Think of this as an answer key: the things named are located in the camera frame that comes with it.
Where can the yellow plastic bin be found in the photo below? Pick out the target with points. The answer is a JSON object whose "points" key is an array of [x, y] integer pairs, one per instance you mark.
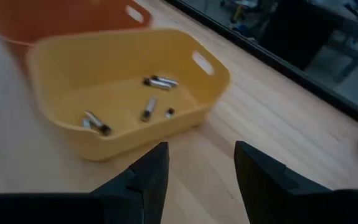
{"points": [[104, 62]]}

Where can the black aluminium rig frame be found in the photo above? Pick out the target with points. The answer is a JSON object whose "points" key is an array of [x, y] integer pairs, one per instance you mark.
{"points": [[322, 88]]}

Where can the black bulky cabinet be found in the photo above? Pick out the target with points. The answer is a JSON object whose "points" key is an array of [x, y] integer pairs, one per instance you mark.
{"points": [[294, 31]]}

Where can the orange plastic bin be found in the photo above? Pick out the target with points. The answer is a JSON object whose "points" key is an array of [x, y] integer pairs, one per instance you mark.
{"points": [[41, 18]]}

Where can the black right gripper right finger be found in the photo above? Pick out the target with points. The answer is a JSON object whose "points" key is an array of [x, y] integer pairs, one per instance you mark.
{"points": [[269, 193]]}

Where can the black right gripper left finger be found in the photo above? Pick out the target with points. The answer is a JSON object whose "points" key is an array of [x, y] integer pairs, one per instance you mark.
{"points": [[141, 186]]}

